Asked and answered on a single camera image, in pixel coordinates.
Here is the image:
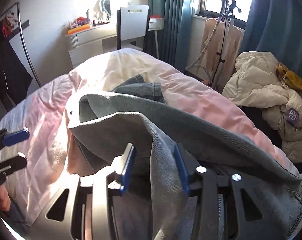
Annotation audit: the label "yellow cloth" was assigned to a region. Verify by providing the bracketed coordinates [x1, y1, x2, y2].
[276, 62, 302, 92]

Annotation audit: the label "metal clothes rack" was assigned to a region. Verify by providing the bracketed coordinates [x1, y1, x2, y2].
[0, 2, 42, 88]

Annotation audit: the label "blue curtain right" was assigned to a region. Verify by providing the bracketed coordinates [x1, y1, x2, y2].
[240, 0, 302, 78]

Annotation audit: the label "person's left hand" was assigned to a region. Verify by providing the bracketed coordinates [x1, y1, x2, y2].
[0, 185, 11, 212]

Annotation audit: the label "white chair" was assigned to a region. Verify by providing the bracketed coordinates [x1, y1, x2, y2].
[116, 5, 150, 51]

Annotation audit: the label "white side table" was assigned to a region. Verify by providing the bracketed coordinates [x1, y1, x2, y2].
[148, 15, 164, 59]

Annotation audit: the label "orange box on desk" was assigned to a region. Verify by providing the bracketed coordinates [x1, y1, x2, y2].
[67, 24, 91, 35]

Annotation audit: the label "garment steamer stand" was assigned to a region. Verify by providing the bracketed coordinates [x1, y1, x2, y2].
[185, 0, 241, 92]

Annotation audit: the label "blue denim jeans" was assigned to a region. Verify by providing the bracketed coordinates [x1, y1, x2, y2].
[67, 82, 302, 239]

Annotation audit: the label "teal curtain left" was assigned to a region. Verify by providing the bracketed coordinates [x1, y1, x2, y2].
[143, 0, 199, 72]

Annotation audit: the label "dark hanging clothes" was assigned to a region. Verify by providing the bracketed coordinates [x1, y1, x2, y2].
[0, 22, 32, 111]

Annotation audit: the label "pink white bed duvet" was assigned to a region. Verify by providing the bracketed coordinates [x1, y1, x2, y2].
[0, 49, 299, 225]

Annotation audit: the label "white puffer jacket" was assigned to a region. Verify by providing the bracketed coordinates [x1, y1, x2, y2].
[222, 51, 302, 163]

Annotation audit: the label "white dresser desk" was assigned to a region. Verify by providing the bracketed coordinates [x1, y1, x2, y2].
[66, 22, 116, 68]

